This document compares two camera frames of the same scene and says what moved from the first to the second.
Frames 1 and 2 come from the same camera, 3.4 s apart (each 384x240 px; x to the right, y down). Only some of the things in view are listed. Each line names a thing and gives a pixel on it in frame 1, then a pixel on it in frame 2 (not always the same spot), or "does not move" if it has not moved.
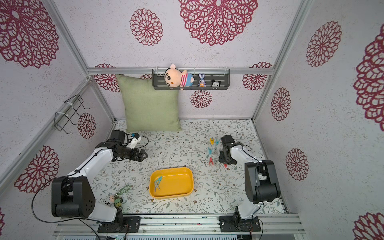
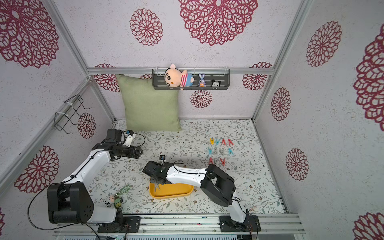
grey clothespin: (156, 185) does not move
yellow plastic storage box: (176, 182) does not move
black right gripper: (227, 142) to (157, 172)
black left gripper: (135, 156) does not move
